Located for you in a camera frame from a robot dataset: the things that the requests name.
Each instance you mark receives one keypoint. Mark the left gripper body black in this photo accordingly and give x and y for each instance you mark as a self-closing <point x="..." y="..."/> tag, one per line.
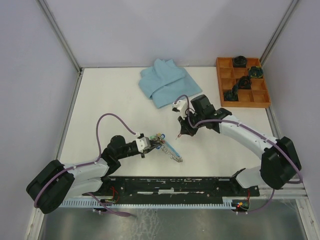
<point x="145" y="151"/>

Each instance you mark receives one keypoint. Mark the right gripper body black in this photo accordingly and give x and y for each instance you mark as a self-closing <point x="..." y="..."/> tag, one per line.
<point x="194" y="119"/>

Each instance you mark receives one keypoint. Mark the metal key organizer plate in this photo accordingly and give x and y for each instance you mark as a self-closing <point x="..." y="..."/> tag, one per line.
<point x="165" y="147"/>

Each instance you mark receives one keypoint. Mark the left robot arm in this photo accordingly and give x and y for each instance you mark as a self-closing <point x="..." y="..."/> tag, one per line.
<point x="58" y="182"/>

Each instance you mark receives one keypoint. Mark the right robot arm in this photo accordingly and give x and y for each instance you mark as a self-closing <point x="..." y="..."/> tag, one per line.
<point x="279" y="161"/>

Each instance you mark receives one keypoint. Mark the light blue cloth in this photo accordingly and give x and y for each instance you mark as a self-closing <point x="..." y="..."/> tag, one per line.
<point x="164" y="82"/>

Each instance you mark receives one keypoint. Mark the wooden compartment tray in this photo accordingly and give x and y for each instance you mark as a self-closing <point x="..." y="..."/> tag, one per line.
<point x="241" y="83"/>

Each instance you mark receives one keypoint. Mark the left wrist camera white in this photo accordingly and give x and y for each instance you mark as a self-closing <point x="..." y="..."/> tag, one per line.
<point x="143" y="143"/>

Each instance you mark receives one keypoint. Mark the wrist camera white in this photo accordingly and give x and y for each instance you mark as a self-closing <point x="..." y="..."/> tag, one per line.
<point x="143" y="143"/>
<point x="181" y="107"/>

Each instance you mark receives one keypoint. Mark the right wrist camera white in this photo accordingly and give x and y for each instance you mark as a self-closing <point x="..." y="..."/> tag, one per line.
<point x="181" y="107"/>

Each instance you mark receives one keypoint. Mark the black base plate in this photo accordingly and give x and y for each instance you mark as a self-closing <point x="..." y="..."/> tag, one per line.
<point x="172" y="190"/>

